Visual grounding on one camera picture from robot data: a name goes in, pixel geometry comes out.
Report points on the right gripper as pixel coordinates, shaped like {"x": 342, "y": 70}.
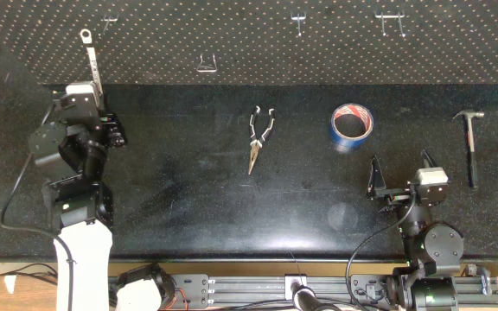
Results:
{"x": 393, "y": 194}

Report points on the roll of blue tape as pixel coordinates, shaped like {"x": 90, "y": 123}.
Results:
{"x": 348, "y": 142}

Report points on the hammer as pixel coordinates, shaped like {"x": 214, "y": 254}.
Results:
{"x": 470, "y": 138}

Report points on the pliers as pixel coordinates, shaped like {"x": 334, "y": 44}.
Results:
{"x": 255, "y": 149}

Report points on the wrench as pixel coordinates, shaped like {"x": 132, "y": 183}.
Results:
{"x": 93, "y": 60}

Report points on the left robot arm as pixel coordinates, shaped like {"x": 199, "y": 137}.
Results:
{"x": 84, "y": 259}

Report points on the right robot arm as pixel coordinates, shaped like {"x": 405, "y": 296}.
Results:
{"x": 441, "y": 248}

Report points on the black pegboard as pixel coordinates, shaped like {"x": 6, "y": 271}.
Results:
{"x": 275, "y": 47}

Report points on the metal hook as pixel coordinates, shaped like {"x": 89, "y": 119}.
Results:
{"x": 389, "y": 17}
{"x": 110, "y": 20}
{"x": 207, "y": 70}
{"x": 298, "y": 18}

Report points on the white paper tag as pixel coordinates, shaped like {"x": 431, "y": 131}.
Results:
{"x": 10, "y": 283}

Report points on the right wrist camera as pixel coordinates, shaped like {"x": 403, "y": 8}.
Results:
{"x": 430, "y": 183}

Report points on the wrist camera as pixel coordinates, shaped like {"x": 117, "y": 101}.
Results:
{"x": 80, "y": 97}
{"x": 430, "y": 183}

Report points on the mounting rail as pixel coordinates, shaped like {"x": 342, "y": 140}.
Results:
{"x": 249, "y": 289}

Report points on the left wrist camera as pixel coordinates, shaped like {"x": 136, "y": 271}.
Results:
{"x": 80, "y": 97}

